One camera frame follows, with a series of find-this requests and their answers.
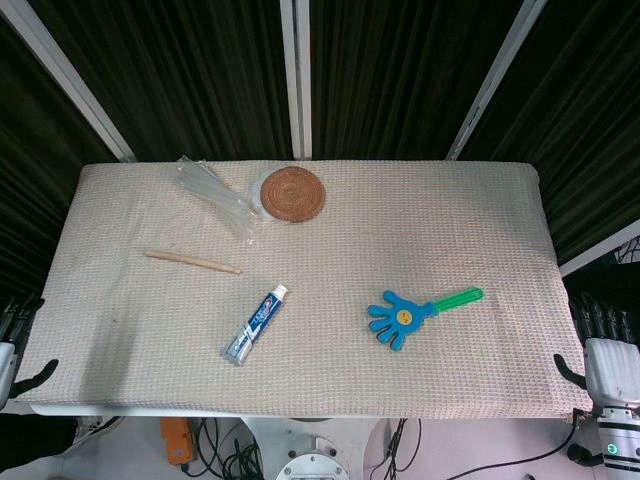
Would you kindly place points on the white frame rail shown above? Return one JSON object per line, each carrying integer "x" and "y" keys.
{"x": 595, "y": 254}

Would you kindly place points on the white black sneaker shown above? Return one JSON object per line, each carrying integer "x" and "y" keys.
{"x": 97, "y": 429}

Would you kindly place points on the beige waffle tablecloth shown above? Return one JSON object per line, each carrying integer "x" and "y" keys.
{"x": 350, "y": 250}

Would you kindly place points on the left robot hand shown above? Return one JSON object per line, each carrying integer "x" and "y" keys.
{"x": 6, "y": 365}

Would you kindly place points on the white plastic disc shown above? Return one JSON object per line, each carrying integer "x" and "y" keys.
{"x": 254, "y": 197}

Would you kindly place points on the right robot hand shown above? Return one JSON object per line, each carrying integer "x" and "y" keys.
{"x": 610, "y": 370}

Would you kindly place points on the round woven rattan coaster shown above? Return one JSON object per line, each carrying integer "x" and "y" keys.
{"x": 292, "y": 195}

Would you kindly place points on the hand-shaped plastic clapper toy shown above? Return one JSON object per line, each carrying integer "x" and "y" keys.
{"x": 400, "y": 320}

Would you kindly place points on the thin wooden stick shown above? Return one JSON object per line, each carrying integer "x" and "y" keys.
{"x": 190, "y": 260}

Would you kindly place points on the bag of clear plastic sticks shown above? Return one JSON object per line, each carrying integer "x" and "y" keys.
{"x": 215, "y": 195}

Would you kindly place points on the orange handheld controller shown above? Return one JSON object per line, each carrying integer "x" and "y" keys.
{"x": 175, "y": 440}

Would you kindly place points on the black pleated curtain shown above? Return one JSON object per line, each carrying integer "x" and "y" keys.
{"x": 30, "y": 175}
{"x": 400, "y": 75}
{"x": 585, "y": 125}
{"x": 190, "y": 75}

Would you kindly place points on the blue white toothpaste tube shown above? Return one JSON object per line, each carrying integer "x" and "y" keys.
{"x": 255, "y": 325}

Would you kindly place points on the white frame post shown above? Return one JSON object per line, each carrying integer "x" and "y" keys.
{"x": 495, "y": 85}
{"x": 75, "y": 85}
{"x": 296, "y": 75}

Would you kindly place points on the round metal robot base flange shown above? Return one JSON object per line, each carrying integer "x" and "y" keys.
{"x": 312, "y": 465}

